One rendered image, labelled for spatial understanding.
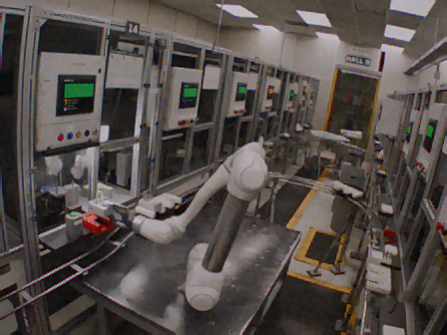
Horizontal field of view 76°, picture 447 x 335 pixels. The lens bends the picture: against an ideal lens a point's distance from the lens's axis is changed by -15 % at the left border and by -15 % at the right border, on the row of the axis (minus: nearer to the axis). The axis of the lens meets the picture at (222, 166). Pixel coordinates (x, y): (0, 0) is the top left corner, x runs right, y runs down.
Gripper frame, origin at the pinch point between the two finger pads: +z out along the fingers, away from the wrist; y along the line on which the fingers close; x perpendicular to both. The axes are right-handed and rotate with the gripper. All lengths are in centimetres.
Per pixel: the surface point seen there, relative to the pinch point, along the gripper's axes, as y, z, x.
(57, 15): 97, 22, 24
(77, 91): 61, 17, 10
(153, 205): -11.0, -0.7, -42.8
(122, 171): -1, 37, -55
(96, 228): -8.9, 0.7, 7.9
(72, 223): -3.3, 5.7, 20.7
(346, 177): -43, -108, -381
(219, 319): -34, -74, 2
